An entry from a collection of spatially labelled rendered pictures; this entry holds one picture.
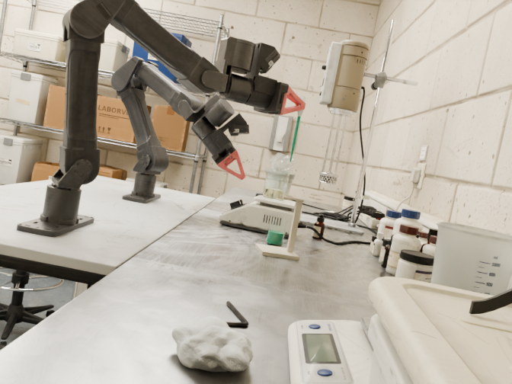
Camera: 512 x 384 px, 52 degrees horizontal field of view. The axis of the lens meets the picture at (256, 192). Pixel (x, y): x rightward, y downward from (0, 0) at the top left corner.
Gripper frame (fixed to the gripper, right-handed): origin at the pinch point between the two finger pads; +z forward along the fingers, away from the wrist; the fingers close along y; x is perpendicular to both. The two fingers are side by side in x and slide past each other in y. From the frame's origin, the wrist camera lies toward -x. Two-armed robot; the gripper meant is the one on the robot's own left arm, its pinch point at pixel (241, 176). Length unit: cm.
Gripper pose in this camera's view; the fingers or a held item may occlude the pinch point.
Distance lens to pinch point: 150.1
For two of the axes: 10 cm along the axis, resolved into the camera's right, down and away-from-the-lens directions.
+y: 0.1, 0.1, 10.0
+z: 6.3, 7.8, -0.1
